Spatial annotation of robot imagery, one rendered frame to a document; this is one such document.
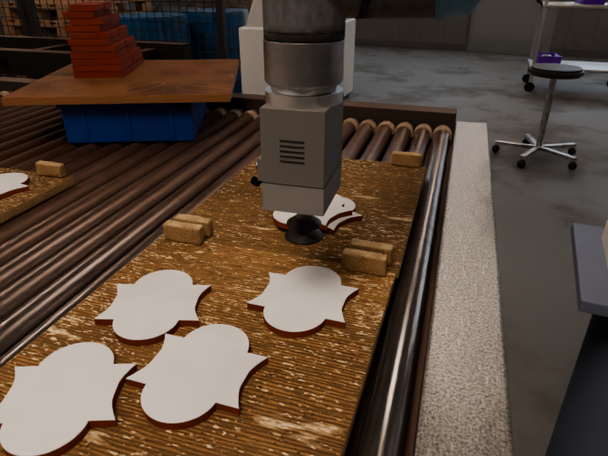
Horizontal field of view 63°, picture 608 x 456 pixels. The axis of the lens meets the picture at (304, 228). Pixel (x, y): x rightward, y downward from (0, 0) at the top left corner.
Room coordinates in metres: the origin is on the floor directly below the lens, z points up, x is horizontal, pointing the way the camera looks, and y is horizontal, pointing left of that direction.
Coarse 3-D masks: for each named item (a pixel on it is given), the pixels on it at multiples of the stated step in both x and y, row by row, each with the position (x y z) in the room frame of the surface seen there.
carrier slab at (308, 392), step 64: (192, 256) 0.59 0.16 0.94; (256, 256) 0.59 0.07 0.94; (64, 320) 0.45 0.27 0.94; (256, 320) 0.45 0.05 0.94; (0, 384) 0.35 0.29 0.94; (256, 384) 0.35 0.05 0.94; (320, 384) 0.35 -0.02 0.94; (0, 448) 0.28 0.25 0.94; (128, 448) 0.28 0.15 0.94; (192, 448) 0.28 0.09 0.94; (256, 448) 0.28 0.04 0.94; (320, 448) 0.28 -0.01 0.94
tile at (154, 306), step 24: (120, 288) 0.50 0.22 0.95; (144, 288) 0.50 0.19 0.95; (168, 288) 0.50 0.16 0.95; (192, 288) 0.50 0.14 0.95; (120, 312) 0.45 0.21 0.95; (144, 312) 0.45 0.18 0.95; (168, 312) 0.45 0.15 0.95; (192, 312) 0.45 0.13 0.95; (120, 336) 0.41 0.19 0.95; (144, 336) 0.41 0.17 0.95
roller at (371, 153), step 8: (384, 120) 1.36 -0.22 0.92; (376, 128) 1.32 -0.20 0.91; (384, 128) 1.27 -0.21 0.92; (392, 128) 1.30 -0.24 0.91; (376, 136) 1.21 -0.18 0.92; (384, 136) 1.22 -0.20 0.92; (392, 136) 1.30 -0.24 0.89; (368, 144) 1.16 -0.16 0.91; (376, 144) 1.14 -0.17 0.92; (384, 144) 1.17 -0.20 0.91; (368, 152) 1.08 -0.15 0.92; (376, 152) 1.10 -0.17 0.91; (376, 160) 1.07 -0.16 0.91
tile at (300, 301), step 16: (288, 272) 0.54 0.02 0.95; (304, 272) 0.54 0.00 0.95; (320, 272) 0.54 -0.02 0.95; (272, 288) 0.50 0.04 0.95; (288, 288) 0.50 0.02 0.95; (304, 288) 0.50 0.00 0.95; (320, 288) 0.50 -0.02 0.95; (336, 288) 0.50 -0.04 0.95; (352, 288) 0.50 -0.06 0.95; (256, 304) 0.47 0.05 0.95; (272, 304) 0.47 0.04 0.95; (288, 304) 0.47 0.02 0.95; (304, 304) 0.47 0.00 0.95; (320, 304) 0.47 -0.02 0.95; (336, 304) 0.47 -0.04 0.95; (272, 320) 0.44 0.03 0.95; (288, 320) 0.44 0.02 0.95; (304, 320) 0.44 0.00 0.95; (320, 320) 0.44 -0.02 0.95; (336, 320) 0.44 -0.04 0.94; (288, 336) 0.42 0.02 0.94; (304, 336) 0.42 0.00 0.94
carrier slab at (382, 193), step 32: (256, 160) 0.98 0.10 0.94; (352, 160) 0.98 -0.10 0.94; (224, 192) 0.82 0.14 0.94; (256, 192) 0.82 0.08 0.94; (352, 192) 0.82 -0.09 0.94; (384, 192) 0.82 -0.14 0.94; (416, 192) 0.82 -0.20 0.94; (224, 224) 0.69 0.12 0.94; (256, 224) 0.69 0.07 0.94; (352, 224) 0.69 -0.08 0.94; (384, 224) 0.69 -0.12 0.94; (320, 256) 0.59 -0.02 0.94
